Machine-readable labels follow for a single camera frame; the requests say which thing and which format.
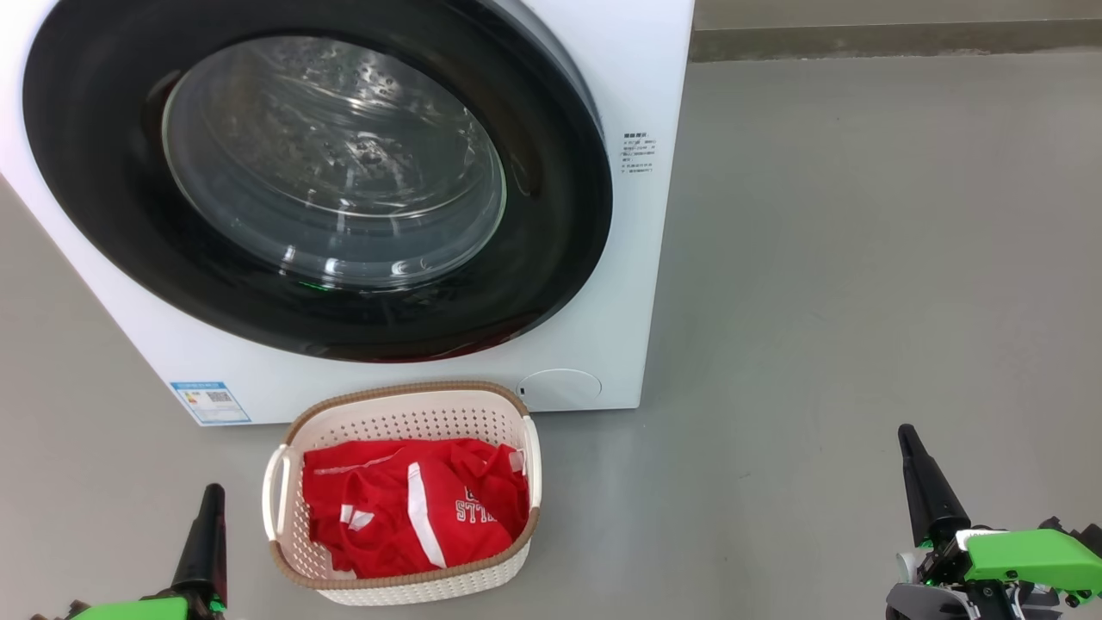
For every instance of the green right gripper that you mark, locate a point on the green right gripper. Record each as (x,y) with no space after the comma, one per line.
(1024,560)

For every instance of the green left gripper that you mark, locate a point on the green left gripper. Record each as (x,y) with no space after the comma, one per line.
(146,610)

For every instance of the red and white jersey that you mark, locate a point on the red and white jersey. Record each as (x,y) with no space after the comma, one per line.
(387,517)

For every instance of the cream perforated laundry basket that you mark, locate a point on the cream perforated laundry basket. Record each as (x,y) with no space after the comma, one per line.
(405,418)

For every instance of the white washing machine body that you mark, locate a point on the white washing machine body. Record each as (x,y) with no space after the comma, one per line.
(641,284)

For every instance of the blue energy label sticker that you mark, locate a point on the blue energy label sticker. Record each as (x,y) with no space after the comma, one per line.
(211,403)

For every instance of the round white filter cover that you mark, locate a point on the round white filter cover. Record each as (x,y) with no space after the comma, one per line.
(560,389)

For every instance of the black text sticker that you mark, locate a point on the black text sticker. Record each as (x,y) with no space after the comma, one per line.
(640,153)

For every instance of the grey skirting board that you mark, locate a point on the grey skirting board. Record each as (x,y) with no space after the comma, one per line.
(895,41)

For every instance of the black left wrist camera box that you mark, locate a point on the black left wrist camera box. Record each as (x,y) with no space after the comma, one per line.
(73,611)

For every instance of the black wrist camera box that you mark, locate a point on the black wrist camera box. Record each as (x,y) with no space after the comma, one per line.
(73,611)
(1089,536)

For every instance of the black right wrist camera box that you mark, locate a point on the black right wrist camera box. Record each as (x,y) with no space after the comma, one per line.
(1089,536)

